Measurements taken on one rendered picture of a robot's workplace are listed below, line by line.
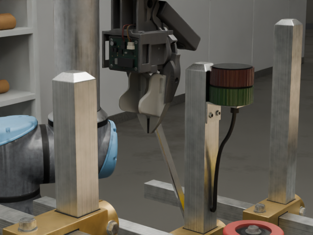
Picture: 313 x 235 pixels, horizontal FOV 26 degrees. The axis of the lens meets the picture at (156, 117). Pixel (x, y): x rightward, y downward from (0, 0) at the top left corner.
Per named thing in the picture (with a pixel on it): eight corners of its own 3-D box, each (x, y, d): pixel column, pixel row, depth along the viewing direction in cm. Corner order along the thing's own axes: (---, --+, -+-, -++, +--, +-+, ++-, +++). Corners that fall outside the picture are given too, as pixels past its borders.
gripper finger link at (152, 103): (128, 138, 96) (128, 73, 94) (154, 131, 101) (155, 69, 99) (145, 141, 94) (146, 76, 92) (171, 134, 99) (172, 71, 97)
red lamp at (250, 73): (200, 83, 91) (200, 67, 91) (224, 78, 96) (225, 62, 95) (238, 88, 88) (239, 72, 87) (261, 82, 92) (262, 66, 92)
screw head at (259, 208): (251, 211, 113) (251, 204, 113) (257, 208, 115) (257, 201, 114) (261, 214, 112) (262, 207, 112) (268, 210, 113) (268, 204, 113)
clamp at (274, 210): (238, 238, 115) (239, 210, 114) (276, 215, 125) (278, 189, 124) (270, 247, 111) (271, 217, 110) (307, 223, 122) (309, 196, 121)
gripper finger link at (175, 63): (146, 100, 98) (147, 41, 97) (154, 99, 100) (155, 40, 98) (172, 105, 96) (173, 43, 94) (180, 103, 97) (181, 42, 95)
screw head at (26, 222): (13, 230, 72) (13, 219, 72) (28, 224, 74) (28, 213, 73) (26, 234, 71) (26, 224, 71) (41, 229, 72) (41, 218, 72)
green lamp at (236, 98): (200, 101, 92) (200, 86, 91) (224, 95, 96) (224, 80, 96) (238, 107, 88) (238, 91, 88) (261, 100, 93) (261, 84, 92)
